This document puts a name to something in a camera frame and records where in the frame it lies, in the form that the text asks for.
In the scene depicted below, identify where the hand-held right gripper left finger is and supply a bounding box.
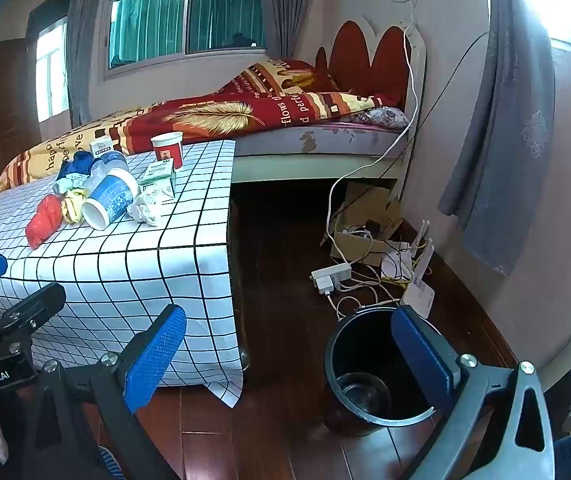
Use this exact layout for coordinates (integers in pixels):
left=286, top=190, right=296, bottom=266
left=18, top=304, right=187, bottom=480

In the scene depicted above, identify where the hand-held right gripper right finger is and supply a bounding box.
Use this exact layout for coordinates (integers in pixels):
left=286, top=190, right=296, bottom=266
left=390, top=305, right=553, bottom=480

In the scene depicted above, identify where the black trash bin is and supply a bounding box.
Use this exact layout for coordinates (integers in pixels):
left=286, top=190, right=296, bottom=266
left=324, top=301, right=441, bottom=436

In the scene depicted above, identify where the red cloth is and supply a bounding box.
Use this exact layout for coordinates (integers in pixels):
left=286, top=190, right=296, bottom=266
left=25, top=193, right=63, bottom=250

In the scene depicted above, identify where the yellow cloth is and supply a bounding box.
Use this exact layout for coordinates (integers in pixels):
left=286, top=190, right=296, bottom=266
left=62, top=187, right=91, bottom=224

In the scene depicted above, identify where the blue cloth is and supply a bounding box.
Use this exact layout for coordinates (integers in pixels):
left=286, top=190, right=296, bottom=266
left=56, top=152, right=95, bottom=181

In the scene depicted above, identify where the white paper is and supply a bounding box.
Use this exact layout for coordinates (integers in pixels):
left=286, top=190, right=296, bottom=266
left=126, top=189, right=165, bottom=227

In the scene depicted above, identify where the clear plastic bottle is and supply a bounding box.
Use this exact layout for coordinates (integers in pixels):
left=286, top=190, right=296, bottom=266
left=88, top=150, right=130, bottom=193

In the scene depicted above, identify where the red label paper cup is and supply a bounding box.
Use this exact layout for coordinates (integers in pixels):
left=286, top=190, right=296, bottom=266
left=150, top=131, right=184, bottom=171

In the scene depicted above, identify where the white router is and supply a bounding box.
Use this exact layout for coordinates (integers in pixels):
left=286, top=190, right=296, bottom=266
left=399, top=220, right=437, bottom=320

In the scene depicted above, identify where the table with grid cloth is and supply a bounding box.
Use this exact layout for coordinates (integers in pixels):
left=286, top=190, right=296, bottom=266
left=0, top=139, right=245, bottom=407

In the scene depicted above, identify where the white power strip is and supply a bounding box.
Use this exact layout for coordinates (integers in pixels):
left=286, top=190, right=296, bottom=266
left=311, top=261, right=353, bottom=296

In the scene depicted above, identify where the cardboard box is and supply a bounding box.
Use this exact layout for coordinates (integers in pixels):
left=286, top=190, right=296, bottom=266
left=329, top=182, right=406, bottom=267

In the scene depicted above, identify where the brown wooden door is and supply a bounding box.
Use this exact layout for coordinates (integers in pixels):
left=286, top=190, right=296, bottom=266
left=0, top=39, right=41, bottom=181

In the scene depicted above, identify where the small bright window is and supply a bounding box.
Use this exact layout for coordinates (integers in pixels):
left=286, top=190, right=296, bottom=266
left=35, top=16, right=72, bottom=123

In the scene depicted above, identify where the bed with red headboard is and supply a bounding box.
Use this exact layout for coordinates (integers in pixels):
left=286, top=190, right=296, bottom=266
left=0, top=17, right=427, bottom=196

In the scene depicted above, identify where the long grey curtain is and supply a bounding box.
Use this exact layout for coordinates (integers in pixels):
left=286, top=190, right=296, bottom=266
left=438, top=0, right=556, bottom=277

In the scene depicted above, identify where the purple floral pillow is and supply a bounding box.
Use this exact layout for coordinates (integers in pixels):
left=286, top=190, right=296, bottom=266
left=350, top=106, right=411, bottom=131

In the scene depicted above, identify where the red and yellow printed blanket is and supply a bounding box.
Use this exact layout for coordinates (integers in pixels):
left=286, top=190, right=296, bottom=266
left=0, top=58, right=406, bottom=196

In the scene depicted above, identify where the large sliding window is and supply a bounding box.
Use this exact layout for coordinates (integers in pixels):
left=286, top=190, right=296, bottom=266
left=104, top=0, right=268, bottom=78

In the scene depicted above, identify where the narrow grey curtain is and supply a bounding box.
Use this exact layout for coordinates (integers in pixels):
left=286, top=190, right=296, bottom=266
left=259, top=0, right=307, bottom=61

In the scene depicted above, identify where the tangle of white cables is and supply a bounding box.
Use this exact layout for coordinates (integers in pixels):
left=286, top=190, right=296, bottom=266
left=328, top=280, right=406, bottom=322

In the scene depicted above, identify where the thick white cable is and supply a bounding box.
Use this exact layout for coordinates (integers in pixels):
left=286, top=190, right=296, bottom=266
left=321, top=20, right=421, bottom=248

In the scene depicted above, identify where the thin black cable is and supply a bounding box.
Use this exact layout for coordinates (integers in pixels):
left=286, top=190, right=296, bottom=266
left=335, top=32, right=489, bottom=221

